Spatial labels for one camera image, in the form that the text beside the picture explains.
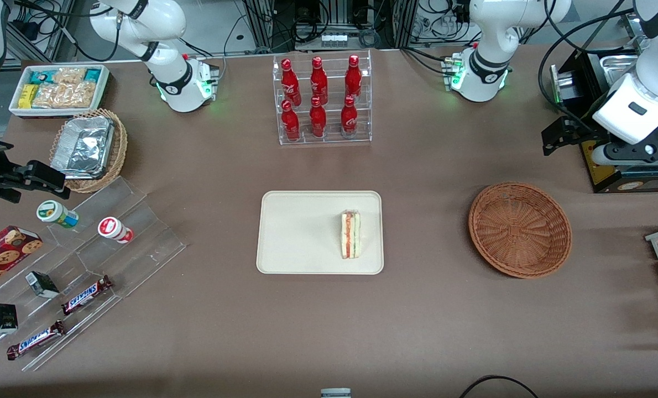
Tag Snickers chocolate bar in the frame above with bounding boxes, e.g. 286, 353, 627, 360
6, 320, 66, 362
61, 275, 113, 316

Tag white snack bin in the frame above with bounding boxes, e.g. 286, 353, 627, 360
8, 64, 112, 119

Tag clear acrylic stepped stand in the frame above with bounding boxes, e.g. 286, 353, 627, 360
0, 176, 189, 372

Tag brown round wicker basket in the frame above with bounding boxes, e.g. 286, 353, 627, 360
468, 182, 573, 279

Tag black looping arm cable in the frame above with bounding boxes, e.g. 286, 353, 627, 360
537, 0, 642, 133

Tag triangle sandwich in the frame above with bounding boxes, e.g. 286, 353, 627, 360
340, 210, 362, 260

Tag green sunflower yogurt cup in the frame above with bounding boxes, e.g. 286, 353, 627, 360
36, 200, 80, 231

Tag dark green drink carton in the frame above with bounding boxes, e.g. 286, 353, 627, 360
0, 302, 19, 336
25, 270, 60, 300

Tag red tartan cookie box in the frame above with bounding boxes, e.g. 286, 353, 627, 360
0, 225, 44, 295

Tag yellow snack packet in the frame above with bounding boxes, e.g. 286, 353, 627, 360
18, 83, 38, 110

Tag red lid yogurt cup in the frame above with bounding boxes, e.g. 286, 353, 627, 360
97, 216, 135, 245

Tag clear acrylic bottle rack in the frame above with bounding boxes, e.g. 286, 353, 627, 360
272, 49, 373, 146

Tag cream plastic serving tray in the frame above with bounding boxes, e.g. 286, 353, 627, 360
256, 191, 384, 275

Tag light wicker basket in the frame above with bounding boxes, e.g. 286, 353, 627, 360
49, 108, 129, 194

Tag red cola bottle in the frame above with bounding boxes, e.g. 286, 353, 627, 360
309, 97, 328, 139
280, 58, 302, 108
281, 99, 301, 142
344, 54, 363, 103
310, 56, 330, 106
340, 95, 359, 137

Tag aluminium frame rack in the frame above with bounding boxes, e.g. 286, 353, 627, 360
241, 0, 418, 51

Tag aluminium foil containers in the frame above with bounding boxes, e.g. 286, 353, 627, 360
51, 115, 115, 181

